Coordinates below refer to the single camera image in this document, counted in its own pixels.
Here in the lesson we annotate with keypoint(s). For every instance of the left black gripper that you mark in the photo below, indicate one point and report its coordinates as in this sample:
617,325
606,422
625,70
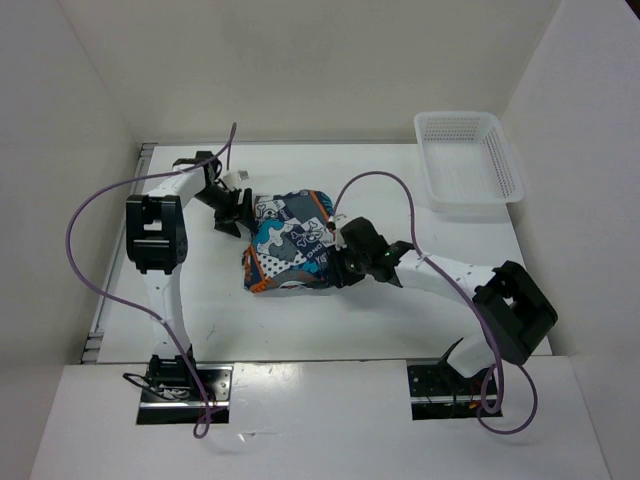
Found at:
227,221

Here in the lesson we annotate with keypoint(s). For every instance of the colourful patterned shorts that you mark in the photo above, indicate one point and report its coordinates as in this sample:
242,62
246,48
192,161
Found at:
290,247

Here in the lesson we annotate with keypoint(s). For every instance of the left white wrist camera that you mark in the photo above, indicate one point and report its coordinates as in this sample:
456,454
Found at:
234,179

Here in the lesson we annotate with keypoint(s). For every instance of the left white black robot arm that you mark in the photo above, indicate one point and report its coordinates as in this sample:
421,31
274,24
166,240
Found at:
157,244

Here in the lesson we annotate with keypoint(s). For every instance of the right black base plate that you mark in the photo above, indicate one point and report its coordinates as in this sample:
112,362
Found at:
439,393

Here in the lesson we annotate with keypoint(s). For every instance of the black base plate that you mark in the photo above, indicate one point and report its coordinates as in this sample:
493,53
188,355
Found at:
176,404
439,393

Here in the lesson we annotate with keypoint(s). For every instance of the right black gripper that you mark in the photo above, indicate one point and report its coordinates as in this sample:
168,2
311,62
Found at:
338,275

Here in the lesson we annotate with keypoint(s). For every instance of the white perforated plastic basket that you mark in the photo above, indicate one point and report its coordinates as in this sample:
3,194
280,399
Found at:
468,160

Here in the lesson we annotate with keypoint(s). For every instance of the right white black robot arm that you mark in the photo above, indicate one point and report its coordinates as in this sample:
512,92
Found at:
515,315

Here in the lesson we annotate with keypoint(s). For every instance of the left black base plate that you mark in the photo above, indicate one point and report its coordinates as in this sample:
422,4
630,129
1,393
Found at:
176,404

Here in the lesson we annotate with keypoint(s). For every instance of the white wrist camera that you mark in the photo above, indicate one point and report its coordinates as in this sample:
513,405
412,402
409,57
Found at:
334,225
234,179

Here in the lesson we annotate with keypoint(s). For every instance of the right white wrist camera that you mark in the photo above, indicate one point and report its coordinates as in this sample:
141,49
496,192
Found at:
334,225

